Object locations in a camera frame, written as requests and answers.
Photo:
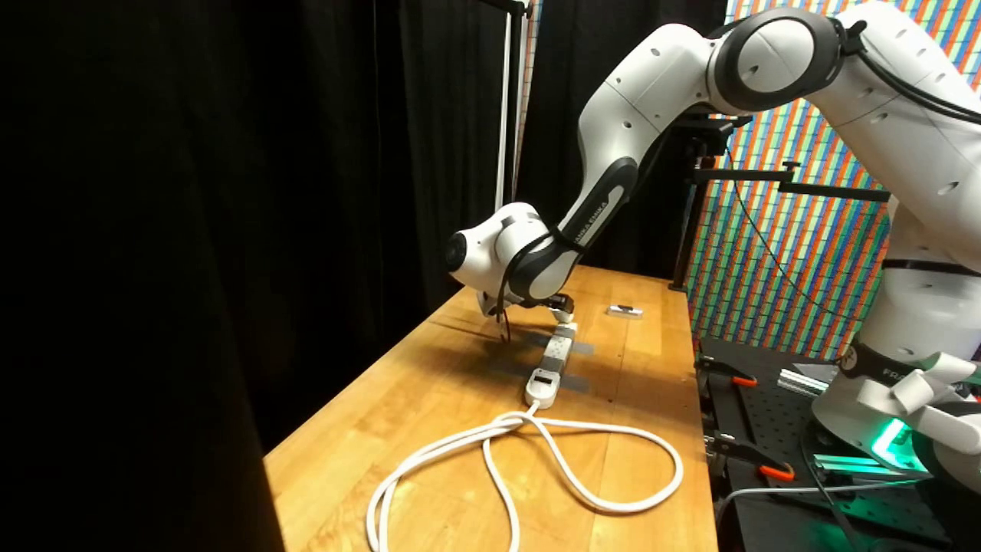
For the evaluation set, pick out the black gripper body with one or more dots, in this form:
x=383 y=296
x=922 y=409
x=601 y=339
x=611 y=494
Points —
x=499 y=300

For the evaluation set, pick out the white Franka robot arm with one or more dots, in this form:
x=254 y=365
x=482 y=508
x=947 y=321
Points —
x=654 y=94

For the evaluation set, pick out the white power strip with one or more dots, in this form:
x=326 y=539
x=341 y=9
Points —
x=548 y=384

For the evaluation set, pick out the grey tape strip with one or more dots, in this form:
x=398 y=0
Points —
x=576 y=380
x=585 y=346

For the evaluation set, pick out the small dark flat object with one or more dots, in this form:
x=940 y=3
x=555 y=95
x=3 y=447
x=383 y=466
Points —
x=624 y=309

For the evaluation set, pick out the metal pole with black base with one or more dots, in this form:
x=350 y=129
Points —
x=502 y=122

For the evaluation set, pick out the black curtain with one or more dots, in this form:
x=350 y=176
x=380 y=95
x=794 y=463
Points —
x=555 y=63
x=205 y=204

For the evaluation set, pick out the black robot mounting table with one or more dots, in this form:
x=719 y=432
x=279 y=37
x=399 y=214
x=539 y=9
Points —
x=757 y=418

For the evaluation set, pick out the silver metal cylinder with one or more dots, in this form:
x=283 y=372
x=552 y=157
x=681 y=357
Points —
x=801 y=380

